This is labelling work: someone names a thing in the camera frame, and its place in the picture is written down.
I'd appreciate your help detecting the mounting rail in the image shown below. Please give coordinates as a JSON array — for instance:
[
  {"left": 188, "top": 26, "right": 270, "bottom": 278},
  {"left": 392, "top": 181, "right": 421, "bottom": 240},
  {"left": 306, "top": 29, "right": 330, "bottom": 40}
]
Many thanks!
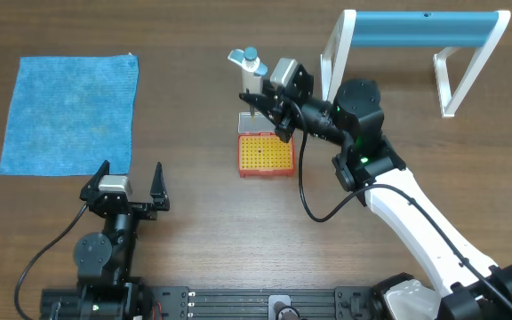
[{"left": 40, "top": 286, "right": 378, "bottom": 320}]

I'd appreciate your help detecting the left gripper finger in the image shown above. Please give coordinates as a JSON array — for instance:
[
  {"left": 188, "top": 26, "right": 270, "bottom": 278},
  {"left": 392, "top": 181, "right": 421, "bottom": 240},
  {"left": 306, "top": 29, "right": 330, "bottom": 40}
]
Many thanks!
[
  {"left": 149, "top": 161, "right": 171, "bottom": 212},
  {"left": 79, "top": 159, "right": 111, "bottom": 203}
]

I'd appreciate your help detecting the black cable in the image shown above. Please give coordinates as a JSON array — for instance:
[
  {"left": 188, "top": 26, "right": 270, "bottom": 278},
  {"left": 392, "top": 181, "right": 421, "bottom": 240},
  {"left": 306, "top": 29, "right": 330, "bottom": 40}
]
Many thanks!
[
  {"left": 13, "top": 204, "right": 90, "bottom": 320},
  {"left": 287, "top": 100, "right": 512, "bottom": 320}
]

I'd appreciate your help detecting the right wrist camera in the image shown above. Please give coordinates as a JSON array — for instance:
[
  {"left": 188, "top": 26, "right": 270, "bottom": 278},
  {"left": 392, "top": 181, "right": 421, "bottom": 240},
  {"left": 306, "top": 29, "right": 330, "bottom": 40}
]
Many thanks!
[{"left": 269, "top": 57, "right": 300, "bottom": 87}]

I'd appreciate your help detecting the blue cloth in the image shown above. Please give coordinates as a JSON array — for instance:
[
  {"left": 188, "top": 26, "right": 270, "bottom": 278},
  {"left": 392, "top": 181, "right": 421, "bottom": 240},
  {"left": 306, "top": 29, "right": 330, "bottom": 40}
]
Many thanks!
[{"left": 0, "top": 53, "right": 140, "bottom": 177}]

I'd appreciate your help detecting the white pipette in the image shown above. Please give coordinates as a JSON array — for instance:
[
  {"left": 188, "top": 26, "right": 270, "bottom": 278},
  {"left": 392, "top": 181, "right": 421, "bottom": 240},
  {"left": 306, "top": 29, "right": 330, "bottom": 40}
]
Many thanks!
[{"left": 227, "top": 45, "right": 269, "bottom": 124}]

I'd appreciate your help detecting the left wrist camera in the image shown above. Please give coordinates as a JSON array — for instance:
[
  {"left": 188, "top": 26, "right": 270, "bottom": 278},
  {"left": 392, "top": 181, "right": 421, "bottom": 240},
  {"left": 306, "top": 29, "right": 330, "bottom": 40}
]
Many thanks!
[{"left": 97, "top": 174, "right": 133, "bottom": 197}]

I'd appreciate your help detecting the red and yellow tip box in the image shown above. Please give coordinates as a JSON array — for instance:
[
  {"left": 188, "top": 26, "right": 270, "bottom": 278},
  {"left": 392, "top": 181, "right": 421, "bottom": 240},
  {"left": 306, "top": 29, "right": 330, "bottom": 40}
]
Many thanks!
[{"left": 236, "top": 111, "right": 296, "bottom": 179}]

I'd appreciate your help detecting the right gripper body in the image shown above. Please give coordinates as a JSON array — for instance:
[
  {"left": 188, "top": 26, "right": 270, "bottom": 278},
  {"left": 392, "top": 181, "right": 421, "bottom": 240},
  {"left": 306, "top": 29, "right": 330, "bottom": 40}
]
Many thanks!
[{"left": 275, "top": 63, "right": 316, "bottom": 143}]

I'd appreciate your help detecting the white and blue stand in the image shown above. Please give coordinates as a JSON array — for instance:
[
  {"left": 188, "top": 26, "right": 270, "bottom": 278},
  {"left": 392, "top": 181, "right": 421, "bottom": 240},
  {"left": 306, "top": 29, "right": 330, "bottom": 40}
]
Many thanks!
[{"left": 320, "top": 8, "right": 512, "bottom": 119}]

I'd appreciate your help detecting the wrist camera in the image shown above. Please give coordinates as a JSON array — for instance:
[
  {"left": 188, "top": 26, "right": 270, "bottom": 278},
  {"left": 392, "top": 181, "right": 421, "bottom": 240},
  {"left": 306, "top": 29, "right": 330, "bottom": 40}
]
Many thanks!
[
  {"left": 269, "top": 57, "right": 300, "bottom": 87},
  {"left": 97, "top": 174, "right": 133, "bottom": 197}
]

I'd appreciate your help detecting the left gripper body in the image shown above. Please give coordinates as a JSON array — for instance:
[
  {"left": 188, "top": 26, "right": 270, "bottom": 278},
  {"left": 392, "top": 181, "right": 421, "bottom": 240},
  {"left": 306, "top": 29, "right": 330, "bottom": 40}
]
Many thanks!
[{"left": 87, "top": 192, "right": 159, "bottom": 221}]

